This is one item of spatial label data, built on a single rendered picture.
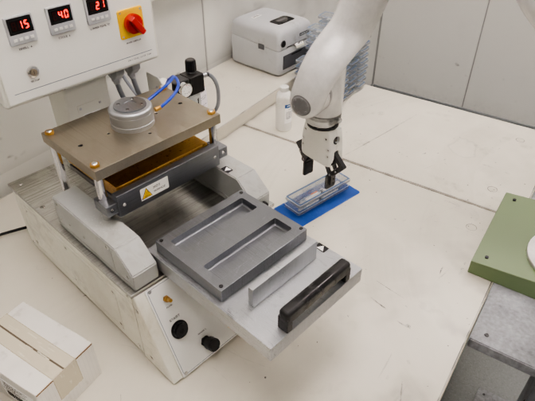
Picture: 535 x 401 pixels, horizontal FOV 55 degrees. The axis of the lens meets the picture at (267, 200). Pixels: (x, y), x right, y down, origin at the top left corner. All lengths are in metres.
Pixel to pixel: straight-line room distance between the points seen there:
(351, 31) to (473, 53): 2.26
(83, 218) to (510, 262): 0.88
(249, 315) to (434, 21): 2.71
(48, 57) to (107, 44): 0.12
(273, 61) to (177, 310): 1.15
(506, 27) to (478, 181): 1.78
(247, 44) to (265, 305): 1.30
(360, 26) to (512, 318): 0.66
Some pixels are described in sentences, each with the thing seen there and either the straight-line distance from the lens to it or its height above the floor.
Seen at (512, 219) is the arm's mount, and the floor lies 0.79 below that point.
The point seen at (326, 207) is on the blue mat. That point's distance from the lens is 1.34.
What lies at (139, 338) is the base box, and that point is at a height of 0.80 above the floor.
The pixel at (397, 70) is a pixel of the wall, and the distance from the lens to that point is 3.47.
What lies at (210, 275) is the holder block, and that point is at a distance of 0.81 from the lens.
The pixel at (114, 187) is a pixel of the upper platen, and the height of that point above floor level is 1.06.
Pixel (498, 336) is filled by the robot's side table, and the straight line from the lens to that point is 1.14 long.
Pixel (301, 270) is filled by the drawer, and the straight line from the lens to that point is 0.85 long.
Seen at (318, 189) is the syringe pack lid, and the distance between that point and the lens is 1.32.
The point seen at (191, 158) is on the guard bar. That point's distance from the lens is 0.97.
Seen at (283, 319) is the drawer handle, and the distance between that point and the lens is 0.75.
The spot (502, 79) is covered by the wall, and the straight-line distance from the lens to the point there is 3.30.
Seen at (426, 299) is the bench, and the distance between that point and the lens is 1.15.
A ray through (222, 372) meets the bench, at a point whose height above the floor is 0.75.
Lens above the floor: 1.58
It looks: 38 degrees down
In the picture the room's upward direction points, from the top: straight up
